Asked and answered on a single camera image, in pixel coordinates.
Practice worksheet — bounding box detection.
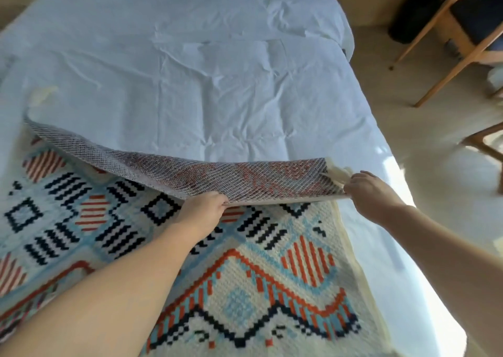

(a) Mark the white bed sheet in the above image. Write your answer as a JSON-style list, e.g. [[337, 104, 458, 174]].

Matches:
[[0, 0, 468, 357]]

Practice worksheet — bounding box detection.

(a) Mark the person's left hand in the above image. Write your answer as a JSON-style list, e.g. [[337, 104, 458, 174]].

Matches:
[[172, 191, 229, 244]]

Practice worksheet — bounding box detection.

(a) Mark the person's right hand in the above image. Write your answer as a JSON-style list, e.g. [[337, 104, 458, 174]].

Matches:
[[343, 171, 407, 226]]

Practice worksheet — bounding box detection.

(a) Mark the dark blue chair cushion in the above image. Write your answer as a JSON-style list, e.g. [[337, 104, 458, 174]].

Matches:
[[450, 0, 503, 51]]

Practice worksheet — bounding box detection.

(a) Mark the patterned woven rug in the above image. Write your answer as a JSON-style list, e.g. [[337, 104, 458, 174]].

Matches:
[[0, 86, 393, 357]]

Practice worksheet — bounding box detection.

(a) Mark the person's right forearm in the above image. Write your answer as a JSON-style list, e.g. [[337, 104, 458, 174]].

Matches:
[[380, 204, 503, 357]]

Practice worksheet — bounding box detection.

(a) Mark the person's left forearm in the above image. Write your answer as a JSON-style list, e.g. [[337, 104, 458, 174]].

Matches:
[[0, 226, 197, 357]]

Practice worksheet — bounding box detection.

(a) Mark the black bag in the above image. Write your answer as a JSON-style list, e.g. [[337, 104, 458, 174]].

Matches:
[[388, 0, 442, 45]]

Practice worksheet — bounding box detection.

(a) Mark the wooden furniture leg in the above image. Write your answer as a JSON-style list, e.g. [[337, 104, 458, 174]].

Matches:
[[458, 122, 503, 195]]

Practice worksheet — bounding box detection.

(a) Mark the wooden chair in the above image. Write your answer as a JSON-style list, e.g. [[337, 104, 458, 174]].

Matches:
[[389, 0, 503, 108]]

